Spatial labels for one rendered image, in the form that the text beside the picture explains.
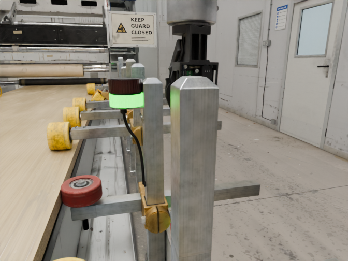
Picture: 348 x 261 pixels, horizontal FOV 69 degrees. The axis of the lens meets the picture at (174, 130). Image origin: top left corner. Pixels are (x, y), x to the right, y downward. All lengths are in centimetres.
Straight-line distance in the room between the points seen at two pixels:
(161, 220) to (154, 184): 7
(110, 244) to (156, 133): 47
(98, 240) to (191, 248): 62
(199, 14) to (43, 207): 43
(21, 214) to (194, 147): 37
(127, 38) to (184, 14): 230
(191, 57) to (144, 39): 232
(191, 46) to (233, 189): 34
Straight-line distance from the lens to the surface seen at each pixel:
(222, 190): 62
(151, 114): 47
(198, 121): 22
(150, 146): 48
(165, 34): 943
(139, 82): 45
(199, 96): 22
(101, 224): 94
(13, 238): 47
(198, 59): 45
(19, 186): 63
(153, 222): 52
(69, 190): 55
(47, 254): 55
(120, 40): 274
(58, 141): 77
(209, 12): 47
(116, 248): 83
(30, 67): 287
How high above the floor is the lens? 115
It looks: 16 degrees down
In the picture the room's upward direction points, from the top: straight up
